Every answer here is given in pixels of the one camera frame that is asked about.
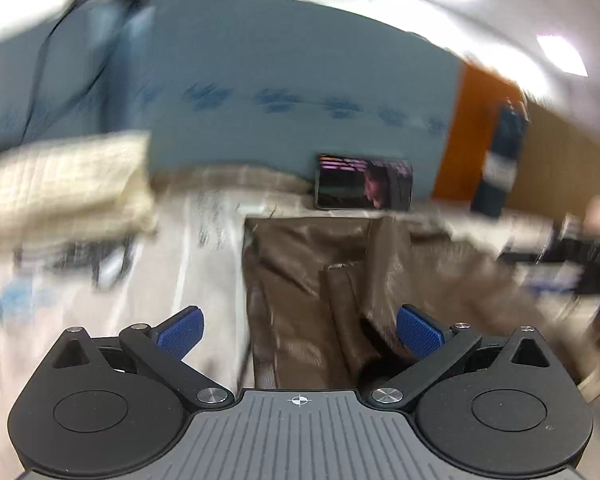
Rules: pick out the dark blue vacuum bottle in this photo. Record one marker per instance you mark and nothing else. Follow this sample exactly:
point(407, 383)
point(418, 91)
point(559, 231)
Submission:
point(505, 160)

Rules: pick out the brown leather jacket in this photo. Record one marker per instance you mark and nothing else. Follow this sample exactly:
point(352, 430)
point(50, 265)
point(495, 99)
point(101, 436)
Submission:
point(300, 270)

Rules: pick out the ceiling light panel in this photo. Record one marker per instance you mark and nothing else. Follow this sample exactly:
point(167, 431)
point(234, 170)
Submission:
point(562, 52)

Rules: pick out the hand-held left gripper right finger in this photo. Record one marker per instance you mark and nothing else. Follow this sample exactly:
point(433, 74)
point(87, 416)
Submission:
point(420, 330)

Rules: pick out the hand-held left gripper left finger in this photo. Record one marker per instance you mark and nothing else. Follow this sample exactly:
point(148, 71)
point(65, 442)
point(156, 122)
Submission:
point(180, 332)

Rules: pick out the phone with lit screen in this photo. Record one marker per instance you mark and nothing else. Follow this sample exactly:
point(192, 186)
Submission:
point(350, 185)

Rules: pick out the beige folded cloth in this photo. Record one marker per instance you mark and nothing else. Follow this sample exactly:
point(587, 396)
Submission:
point(55, 185)

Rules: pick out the dark object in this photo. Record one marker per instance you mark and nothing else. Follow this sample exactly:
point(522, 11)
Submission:
point(75, 260)

